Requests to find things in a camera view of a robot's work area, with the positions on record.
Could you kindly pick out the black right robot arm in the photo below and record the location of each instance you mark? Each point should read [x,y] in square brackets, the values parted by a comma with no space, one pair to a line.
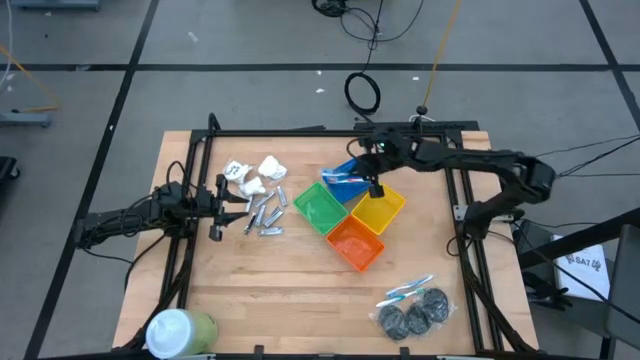
[480,160]

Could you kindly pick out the black aluminium table frame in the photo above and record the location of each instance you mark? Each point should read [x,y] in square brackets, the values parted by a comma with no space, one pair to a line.
[325,133]

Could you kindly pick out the grey table foot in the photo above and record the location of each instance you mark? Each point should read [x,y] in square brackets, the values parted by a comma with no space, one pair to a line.
[25,119]

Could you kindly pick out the orange plastic basket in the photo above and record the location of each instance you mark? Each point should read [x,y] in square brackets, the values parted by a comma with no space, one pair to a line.
[355,244]

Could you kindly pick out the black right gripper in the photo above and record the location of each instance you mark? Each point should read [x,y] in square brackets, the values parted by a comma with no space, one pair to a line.
[390,160]

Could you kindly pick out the blue white toothbrush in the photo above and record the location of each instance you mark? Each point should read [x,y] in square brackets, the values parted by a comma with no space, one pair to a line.
[400,298]
[410,285]

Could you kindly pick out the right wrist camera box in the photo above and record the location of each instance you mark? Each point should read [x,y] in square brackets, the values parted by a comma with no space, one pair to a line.
[382,145]

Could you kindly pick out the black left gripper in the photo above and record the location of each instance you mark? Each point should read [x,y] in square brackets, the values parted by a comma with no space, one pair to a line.
[220,207]

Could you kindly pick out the blue toothpaste pack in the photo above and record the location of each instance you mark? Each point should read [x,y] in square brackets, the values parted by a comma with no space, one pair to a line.
[342,177]

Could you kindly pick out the blue plastic basket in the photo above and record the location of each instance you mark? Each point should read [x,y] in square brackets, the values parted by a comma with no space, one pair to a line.
[350,192]

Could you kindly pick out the green plastic basket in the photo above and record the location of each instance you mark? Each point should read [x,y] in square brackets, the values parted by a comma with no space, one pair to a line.
[320,207]

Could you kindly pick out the green disinfecting wipes canister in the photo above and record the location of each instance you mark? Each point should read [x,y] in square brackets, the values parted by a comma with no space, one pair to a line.
[175,332]

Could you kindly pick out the white cardboard box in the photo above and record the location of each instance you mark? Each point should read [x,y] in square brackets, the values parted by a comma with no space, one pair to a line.
[582,265]

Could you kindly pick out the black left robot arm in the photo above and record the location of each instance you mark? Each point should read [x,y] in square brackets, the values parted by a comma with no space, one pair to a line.
[125,220]

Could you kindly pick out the yellow plastic basket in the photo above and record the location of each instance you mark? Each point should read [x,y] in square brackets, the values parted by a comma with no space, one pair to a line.
[378,210]

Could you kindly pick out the white item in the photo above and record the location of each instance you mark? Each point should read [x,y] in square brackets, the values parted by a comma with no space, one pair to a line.
[252,187]
[272,167]
[236,171]

